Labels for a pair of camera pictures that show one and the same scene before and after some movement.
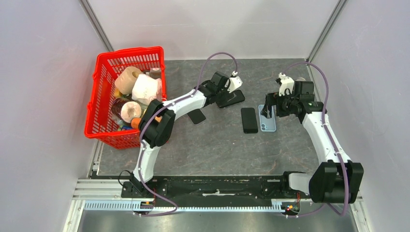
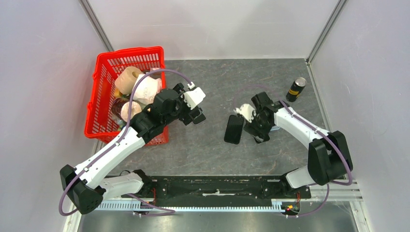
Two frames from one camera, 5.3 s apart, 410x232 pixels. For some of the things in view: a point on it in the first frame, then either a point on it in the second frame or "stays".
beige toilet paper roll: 124,82 stays
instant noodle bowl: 116,106 stays
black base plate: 208,188 stays
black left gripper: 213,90 -> 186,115
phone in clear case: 197,116 stays
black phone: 226,99 -> 234,129
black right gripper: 273,98 -> 251,127
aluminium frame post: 341,5 stays
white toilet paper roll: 146,88 stays
